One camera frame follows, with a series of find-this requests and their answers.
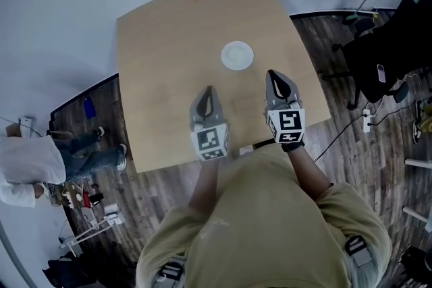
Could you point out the black sneakers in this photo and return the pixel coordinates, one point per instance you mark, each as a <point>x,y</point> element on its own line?
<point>418,124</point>

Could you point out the blue object on floor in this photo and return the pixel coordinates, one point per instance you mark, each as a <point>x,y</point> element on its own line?
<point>89,108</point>

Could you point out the brown cardboard box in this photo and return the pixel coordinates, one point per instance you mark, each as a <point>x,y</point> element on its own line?
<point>13,130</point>

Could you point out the person's left forearm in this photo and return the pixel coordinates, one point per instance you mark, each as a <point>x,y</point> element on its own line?
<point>206,182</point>

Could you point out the light wooden table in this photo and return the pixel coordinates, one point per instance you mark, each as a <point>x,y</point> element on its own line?
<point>168,77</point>

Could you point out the person's right forearm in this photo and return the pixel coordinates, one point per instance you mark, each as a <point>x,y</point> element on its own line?
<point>307,172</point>

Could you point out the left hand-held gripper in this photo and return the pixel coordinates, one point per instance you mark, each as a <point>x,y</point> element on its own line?
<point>211,140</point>

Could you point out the pink phone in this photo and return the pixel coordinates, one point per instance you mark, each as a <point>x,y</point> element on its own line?
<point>381,73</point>

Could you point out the white furniture leg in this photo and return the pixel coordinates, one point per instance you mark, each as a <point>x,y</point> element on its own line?
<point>418,163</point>
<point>416,215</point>

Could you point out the white plate of food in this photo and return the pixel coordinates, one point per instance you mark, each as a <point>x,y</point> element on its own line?
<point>237,55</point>

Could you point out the black bag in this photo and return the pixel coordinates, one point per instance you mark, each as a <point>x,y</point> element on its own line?
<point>416,258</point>
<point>62,269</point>

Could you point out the white power strip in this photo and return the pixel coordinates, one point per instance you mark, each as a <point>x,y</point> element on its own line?
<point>367,120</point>

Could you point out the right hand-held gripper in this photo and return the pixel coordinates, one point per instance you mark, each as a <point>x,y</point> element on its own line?
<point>287,121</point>

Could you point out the person's tan shirt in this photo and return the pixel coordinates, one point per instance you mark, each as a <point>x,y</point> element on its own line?
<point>263,219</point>

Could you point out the white metal rack frame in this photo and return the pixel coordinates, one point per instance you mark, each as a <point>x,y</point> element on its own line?
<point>92,231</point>

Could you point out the black office chair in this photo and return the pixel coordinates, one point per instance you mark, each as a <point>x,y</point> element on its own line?
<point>368,57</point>

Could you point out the black jacket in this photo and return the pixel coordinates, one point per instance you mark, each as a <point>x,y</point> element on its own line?
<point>413,30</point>

